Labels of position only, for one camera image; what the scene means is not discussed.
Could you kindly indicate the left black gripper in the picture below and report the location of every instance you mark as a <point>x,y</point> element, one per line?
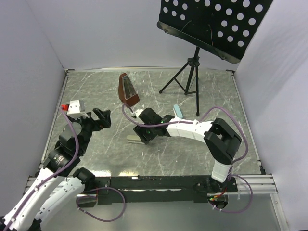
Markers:
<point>104,118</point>

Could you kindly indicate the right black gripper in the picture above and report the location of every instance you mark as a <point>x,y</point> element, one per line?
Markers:
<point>140,131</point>

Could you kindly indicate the blue stapler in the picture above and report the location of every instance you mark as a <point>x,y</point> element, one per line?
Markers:
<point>177,111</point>

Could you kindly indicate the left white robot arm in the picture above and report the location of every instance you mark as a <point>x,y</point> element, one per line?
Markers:
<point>38,204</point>

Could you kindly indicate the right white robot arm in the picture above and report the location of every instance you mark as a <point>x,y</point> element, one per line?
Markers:
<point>222,141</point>

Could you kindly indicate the brown metronome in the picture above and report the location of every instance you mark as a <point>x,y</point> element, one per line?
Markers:
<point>126,91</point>

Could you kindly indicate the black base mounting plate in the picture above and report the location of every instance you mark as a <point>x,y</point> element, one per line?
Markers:
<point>143,189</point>

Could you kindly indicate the black music stand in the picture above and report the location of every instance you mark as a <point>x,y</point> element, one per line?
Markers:
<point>223,28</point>

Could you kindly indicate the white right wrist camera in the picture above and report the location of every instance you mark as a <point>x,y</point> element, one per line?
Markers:
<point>137,113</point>

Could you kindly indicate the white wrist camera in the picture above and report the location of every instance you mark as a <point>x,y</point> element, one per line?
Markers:
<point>137,113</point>
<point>75,109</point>

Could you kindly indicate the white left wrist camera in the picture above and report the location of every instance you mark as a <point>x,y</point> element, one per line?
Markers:
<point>75,109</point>

